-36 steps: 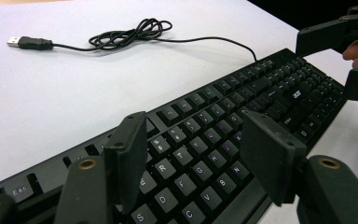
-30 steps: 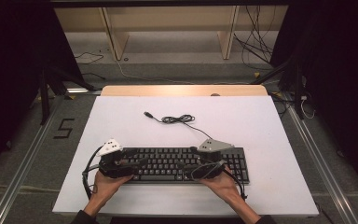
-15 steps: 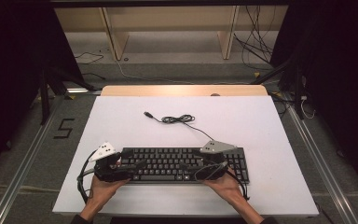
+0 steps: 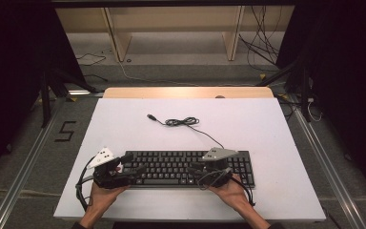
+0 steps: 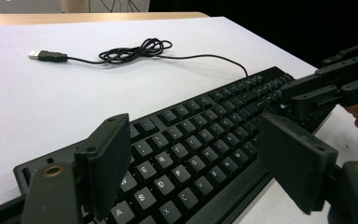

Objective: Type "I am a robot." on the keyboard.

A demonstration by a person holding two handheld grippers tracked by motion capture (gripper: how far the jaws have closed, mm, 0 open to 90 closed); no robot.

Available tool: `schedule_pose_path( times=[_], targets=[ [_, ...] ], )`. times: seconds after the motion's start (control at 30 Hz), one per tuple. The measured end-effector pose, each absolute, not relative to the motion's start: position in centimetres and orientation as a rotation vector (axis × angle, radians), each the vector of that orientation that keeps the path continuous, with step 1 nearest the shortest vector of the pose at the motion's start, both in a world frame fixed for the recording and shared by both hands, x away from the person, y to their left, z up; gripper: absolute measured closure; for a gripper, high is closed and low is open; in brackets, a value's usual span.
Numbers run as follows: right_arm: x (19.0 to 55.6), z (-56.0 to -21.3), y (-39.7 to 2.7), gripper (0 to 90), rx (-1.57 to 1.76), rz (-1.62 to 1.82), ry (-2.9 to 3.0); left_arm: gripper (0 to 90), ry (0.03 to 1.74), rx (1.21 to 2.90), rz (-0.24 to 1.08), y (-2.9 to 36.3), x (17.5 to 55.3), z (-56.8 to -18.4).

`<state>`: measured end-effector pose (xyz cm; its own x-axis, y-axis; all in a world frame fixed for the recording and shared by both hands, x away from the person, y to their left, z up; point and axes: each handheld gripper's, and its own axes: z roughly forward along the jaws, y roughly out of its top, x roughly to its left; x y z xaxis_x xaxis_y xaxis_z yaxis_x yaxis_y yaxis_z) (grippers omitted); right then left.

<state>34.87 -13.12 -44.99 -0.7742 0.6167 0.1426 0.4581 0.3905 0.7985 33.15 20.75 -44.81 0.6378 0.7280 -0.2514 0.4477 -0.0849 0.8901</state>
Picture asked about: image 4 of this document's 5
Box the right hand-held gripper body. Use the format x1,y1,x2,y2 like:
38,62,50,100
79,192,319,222
196,146,239,189

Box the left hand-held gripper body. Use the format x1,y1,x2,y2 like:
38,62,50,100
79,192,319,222
87,146,133,190

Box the black keyboard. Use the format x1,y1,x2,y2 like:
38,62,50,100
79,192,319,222
122,150,255,189

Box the person's left hand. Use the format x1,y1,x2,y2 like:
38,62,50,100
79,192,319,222
89,165,130,216

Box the person's right hand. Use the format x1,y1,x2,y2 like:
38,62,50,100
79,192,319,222
208,173,251,210

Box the light wooden table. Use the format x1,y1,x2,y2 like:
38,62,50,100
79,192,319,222
103,86,275,99

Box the black metal stand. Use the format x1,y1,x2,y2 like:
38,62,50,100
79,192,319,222
254,55,313,124
38,62,100,129

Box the black curtain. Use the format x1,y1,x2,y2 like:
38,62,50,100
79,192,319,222
275,0,366,208
0,0,87,187

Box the light wooden shelf unit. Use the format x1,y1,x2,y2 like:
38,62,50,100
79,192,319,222
54,5,295,63

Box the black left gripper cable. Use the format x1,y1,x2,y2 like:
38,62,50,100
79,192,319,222
74,156,95,212

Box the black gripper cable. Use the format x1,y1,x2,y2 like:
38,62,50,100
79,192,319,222
197,167,256,208
74,156,95,212

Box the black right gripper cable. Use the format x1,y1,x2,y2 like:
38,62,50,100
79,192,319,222
197,167,256,208

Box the black keyboard cable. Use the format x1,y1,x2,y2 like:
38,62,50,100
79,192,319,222
146,114,227,153

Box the short metal rail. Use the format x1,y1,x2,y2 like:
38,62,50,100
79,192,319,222
68,89,105,97

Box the long metal floor rail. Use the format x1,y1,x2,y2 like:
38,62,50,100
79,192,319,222
0,97,71,229
286,94,366,229

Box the thin black floor cable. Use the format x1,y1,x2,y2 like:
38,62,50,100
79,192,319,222
75,52,108,68

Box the looped white cable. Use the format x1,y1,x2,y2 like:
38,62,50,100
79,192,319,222
306,97,324,123

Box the bundle of black floor cables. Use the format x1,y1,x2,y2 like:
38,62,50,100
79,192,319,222
237,5,284,73

